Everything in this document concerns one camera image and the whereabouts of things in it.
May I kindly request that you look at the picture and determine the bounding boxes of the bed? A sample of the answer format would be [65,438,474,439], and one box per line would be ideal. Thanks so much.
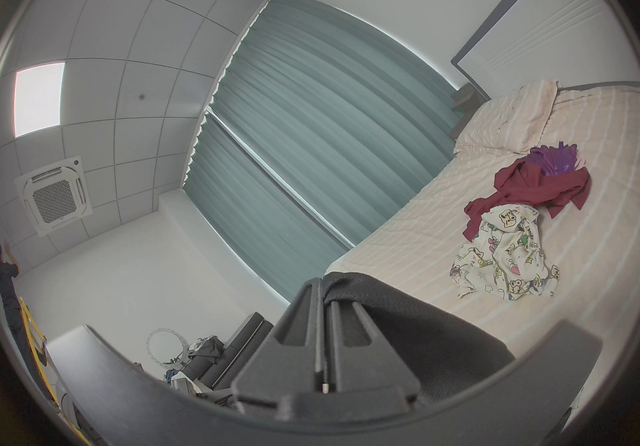
[325,0,640,410]

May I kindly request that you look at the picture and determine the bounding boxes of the dark red garment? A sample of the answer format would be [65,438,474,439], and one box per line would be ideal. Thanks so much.
[462,157,593,242]

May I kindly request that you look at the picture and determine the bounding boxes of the purple garment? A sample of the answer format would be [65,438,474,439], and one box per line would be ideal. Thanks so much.
[525,140,586,180]

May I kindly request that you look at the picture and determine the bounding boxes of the black chest of drawers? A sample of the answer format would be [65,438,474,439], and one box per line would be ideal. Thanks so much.
[180,311,276,391]

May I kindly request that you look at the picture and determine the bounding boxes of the dark grey garment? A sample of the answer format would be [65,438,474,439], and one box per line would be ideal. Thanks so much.
[187,336,226,365]

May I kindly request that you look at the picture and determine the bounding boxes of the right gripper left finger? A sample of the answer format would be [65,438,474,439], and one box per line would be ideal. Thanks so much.
[232,278,326,400]

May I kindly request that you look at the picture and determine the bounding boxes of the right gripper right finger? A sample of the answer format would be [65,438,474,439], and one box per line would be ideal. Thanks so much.
[326,301,421,399]

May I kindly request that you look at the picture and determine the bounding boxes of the cream pillow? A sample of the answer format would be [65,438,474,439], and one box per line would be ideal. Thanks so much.
[452,79,561,155]

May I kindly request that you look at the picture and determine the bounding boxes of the white printed pyjama garment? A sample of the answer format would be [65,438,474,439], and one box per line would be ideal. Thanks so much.
[450,204,561,302]

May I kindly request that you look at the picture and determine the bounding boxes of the black long-sleeved top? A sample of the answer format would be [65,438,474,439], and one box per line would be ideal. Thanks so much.
[322,271,516,405]

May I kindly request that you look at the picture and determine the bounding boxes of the ceiling air conditioner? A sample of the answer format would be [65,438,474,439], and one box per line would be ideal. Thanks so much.
[15,154,96,236]

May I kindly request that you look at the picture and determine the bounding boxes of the white ring lamp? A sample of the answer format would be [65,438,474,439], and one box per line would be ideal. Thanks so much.
[146,328,188,369]

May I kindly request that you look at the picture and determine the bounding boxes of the grey bedside table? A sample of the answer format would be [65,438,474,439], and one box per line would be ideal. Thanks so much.
[450,83,491,140]

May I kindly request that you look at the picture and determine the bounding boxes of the ceiling light panel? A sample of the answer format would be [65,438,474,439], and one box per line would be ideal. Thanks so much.
[14,63,66,137]

